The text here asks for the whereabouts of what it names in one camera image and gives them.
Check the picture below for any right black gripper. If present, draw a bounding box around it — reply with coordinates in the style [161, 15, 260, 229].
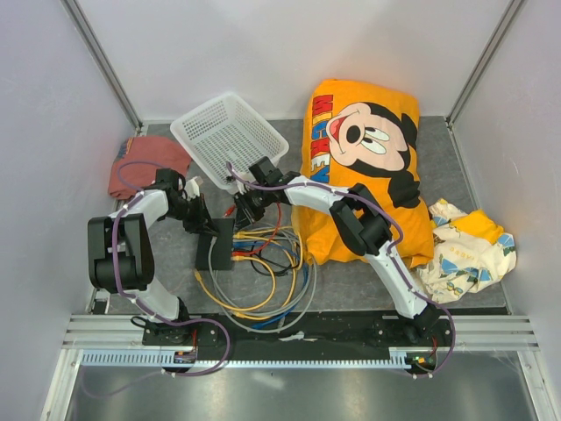
[232, 186, 272, 234]

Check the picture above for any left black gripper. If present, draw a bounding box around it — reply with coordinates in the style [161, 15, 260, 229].
[163, 194, 219, 236]

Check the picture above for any grey ethernet cable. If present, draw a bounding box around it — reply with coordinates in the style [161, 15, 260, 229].
[205, 227, 317, 337]

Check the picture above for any black network switch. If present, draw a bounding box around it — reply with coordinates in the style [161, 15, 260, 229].
[195, 218, 235, 271]

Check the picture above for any red ethernet cable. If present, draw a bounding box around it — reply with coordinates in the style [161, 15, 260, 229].
[222, 202, 284, 259]

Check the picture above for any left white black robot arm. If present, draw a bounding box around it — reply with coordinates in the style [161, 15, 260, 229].
[87, 168, 218, 345]

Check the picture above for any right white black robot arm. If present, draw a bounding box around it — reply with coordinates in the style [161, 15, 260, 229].
[226, 157, 439, 346]

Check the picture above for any white plastic basket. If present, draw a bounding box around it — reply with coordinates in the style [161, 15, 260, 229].
[170, 92, 289, 194]

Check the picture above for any folded red shirt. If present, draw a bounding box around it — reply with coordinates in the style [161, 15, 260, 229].
[108, 135, 192, 200]

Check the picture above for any orange Mickey Mouse shirt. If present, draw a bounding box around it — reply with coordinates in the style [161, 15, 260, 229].
[300, 79, 434, 268]

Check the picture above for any cream patterned cloth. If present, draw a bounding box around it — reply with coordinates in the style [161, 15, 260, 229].
[415, 198, 517, 303]

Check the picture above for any yellow ethernet cable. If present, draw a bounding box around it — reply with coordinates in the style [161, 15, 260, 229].
[192, 225, 308, 321]

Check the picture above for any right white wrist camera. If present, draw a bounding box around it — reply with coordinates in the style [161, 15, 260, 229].
[237, 179, 253, 194]

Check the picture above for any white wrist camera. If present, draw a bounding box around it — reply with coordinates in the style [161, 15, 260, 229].
[237, 179, 253, 194]
[183, 175, 203, 200]

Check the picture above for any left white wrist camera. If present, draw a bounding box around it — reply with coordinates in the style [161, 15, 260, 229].
[183, 175, 203, 200]

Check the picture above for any blue ethernet cable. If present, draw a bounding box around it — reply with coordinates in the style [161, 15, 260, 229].
[231, 239, 315, 331]

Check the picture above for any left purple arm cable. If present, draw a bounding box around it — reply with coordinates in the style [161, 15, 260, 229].
[78, 161, 231, 398]

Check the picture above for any black cable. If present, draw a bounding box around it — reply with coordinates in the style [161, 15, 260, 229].
[245, 252, 303, 278]

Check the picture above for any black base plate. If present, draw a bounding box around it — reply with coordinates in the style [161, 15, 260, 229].
[133, 311, 452, 347]

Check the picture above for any grey slotted cable duct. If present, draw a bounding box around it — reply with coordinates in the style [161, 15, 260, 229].
[81, 349, 411, 369]

